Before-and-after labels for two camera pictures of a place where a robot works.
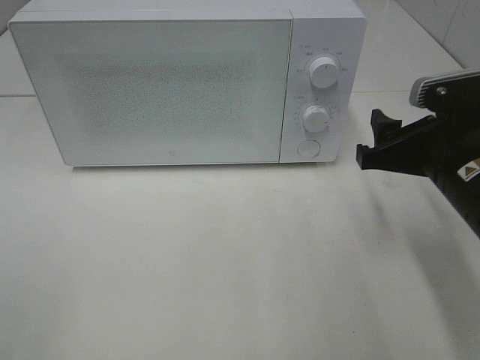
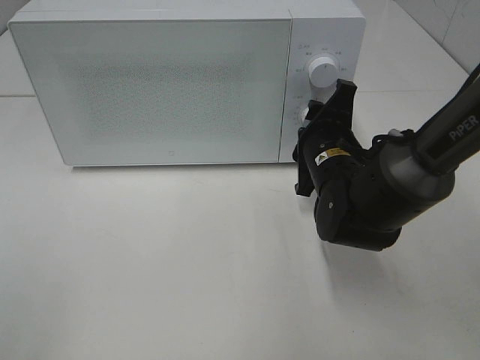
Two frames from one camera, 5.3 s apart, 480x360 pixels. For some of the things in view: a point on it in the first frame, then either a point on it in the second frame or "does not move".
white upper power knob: x=323 y=72 does not move
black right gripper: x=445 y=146 -> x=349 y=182
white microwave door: x=160 y=91 does not move
